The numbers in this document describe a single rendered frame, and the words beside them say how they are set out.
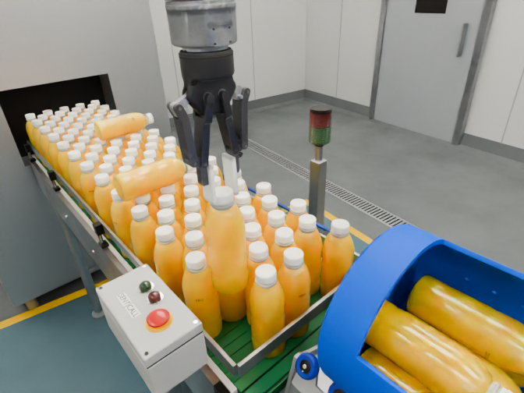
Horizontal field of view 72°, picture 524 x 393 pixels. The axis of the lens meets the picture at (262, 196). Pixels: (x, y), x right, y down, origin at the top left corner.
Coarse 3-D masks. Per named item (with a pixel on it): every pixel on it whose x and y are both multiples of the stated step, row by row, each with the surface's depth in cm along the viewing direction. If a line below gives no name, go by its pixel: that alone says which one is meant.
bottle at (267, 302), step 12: (252, 288) 68; (264, 288) 66; (276, 288) 67; (252, 300) 68; (264, 300) 66; (276, 300) 67; (252, 312) 69; (264, 312) 67; (276, 312) 67; (252, 324) 71; (264, 324) 69; (276, 324) 69; (252, 336) 74; (264, 336) 70
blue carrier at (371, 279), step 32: (384, 256) 50; (416, 256) 49; (448, 256) 60; (480, 256) 52; (352, 288) 49; (384, 288) 47; (480, 288) 60; (512, 288) 55; (352, 320) 48; (320, 352) 52; (352, 352) 48; (352, 384) 49; (384, 384) 45
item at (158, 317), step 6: (150, 312) 58; (156, 312) 58; (162, 312) 58; (168, 312) 58; (150, 318) 57; (156, 318) 57; (162, 318) 57; (168, 318) 57; (150, 324) 56; (156, 324) 56; (162, 324) 56
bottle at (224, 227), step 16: (224, 208) 60; (208, 224) 61; (224, 224) 60; (240, 224) 62; (208, 240) 63; (224, 240) 61; (240, 240) 63; (224, 256) 63; (240, 256) 64; (224, 272) 65; (240, 272) 66; (224, 288) 67; (240, 288) 68
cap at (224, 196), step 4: (216, 188) 61; (220, 188) 62; (224, 188) 61; (228, 188) 61; (216, 192) 60; (220, 192) 60; (224, 192) 60; (228, 192) 60; (232, 192) 60; (220, 196) 59; (224, 196) 59; (228, 196) 59; (232, 196) 61; (220, 200) 59; (224, 200) 59; (228, 200) 60; (232, 200) 61; (216, 204) 60; (220, 204) 60; (224, 204) 60
